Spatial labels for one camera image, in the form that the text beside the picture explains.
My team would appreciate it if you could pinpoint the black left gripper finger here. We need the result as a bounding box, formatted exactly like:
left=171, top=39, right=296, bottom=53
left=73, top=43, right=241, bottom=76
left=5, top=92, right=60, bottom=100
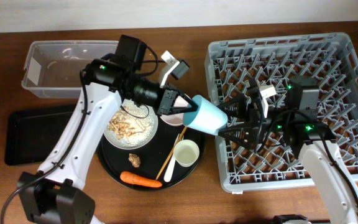
left=169, top=104, right=198, bottom=115
left=174, top=90, right=196, bottom=108

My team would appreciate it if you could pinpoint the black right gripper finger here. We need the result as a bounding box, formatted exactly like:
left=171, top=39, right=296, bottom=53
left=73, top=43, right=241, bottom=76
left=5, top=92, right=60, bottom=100
left=218, top=94, right=247, bottom=118
left=218, top=121, right=255, bottom=150

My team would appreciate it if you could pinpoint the pink bowl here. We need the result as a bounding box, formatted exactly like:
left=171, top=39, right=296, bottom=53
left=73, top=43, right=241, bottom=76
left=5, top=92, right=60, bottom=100
left=160, top=96, right=188, bottom=126

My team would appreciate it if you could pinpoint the light blue plastic cup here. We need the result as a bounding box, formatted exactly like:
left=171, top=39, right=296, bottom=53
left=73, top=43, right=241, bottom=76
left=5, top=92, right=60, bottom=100
left=183, top=95, right=228, bottom=136

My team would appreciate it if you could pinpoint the cream paper cup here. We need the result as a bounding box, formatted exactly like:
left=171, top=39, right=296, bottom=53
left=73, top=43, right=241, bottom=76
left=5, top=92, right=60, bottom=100
left=173, top=139, right=200, bottom=167

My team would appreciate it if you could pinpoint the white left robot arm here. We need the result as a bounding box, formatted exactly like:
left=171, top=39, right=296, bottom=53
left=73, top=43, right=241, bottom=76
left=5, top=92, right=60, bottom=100
left=15, top=35, right=197, bottom=223

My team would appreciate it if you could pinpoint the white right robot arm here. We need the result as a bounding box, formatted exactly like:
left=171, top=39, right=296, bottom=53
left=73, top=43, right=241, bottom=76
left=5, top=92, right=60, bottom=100
left=218, top=76, right=358, bottom=223

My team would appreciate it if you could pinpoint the grey dishwasher rack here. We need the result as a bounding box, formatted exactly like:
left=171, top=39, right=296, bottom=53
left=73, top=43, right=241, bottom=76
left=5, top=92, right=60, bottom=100
left=204, top=33, right=358, bottom=194

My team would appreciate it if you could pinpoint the wooden chopstick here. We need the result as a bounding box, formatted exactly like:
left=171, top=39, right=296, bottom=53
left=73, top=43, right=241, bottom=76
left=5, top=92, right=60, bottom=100
left=155, top=126, right=188, bottom=180

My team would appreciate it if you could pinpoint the grey plate with food scraps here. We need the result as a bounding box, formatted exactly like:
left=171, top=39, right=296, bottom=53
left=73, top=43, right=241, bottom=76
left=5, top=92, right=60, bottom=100
left=104, top=100, right=158, bottom=150

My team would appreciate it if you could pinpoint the round black tray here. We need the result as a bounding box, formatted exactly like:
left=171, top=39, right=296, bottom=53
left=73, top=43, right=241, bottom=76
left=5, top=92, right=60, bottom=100
left=96, top=119, right=206, bottom=191

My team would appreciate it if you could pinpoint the white plastic fork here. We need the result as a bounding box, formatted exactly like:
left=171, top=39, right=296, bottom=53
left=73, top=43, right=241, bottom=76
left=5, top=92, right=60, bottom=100
left=163, top=134, right=181, bottom=184

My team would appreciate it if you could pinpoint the brown walnut piece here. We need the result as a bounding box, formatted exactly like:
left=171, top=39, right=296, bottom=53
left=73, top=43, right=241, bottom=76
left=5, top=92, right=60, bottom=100
left=128, top=154, right=141, bottom=168

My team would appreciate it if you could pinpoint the orange carrot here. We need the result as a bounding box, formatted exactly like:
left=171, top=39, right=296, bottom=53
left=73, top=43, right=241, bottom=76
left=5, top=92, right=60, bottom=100
left=120, top=171, right=162, bottom=188

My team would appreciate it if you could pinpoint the clear plastic bin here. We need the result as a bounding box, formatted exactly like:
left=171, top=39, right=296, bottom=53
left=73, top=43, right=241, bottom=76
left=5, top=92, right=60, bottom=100
left=21, top=40, right=118, bottom=99

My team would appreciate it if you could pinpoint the black rectangular tray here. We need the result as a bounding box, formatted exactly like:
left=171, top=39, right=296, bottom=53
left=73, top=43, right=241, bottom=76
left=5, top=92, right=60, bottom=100
left=4, top=105, right=75, bottom=166

